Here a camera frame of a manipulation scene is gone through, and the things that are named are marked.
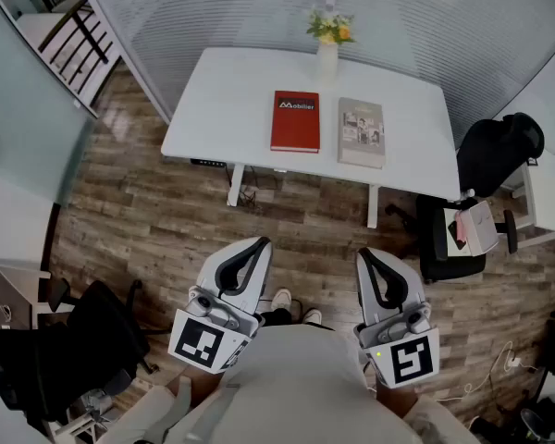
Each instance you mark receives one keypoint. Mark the grey photo cover book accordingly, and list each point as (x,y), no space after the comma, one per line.
(361,132)

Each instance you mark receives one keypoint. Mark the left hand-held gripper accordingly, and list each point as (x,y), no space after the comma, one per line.
(196,345)

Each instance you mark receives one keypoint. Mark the red book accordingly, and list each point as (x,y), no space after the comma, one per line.
(295,125)

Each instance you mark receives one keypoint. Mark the white flat box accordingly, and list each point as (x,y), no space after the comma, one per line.
(449,215)

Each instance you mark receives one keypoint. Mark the person's black trousers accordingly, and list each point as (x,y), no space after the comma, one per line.
(277,316)

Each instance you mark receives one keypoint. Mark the pink cloth item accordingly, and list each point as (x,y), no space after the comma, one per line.
(463,227)

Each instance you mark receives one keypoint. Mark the black office chair with headrest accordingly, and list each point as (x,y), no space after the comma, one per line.
(495,155)

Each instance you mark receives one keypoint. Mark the person's right white shoe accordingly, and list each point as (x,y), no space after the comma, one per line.
(312,316)

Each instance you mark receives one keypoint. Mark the black desk control panel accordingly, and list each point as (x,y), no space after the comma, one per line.
(208,162)

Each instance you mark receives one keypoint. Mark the white desk leg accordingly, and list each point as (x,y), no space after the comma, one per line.
(235,185)
(373,206)

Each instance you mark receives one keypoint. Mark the white side desk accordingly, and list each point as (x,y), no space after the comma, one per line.
(548,192)

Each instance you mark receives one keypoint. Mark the white vase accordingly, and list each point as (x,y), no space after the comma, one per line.
(327,60)

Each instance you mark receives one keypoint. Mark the grey cabinet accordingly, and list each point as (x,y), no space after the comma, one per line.
(9,294)

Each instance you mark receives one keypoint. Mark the black phone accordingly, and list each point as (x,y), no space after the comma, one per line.
(455,236)

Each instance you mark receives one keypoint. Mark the person's left forearm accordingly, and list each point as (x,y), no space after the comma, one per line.
(199,386)

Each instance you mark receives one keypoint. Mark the black stair railing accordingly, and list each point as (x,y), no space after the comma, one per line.
(81,26)

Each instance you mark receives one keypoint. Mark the person's white shirt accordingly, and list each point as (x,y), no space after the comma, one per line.
(300,386)

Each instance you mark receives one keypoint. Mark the person's right forearm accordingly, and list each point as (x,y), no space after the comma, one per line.
(398,400)

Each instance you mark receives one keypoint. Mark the person's white shoe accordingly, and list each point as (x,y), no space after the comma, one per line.
(281,298)
(312,316)

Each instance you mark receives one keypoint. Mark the yellow and green flower bouquet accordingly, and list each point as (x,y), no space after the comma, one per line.
(329,28)

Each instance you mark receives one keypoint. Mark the person's left white shoe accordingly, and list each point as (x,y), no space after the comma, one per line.
(281,298)

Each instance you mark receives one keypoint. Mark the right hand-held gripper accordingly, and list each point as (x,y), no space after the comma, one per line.
(411,359)

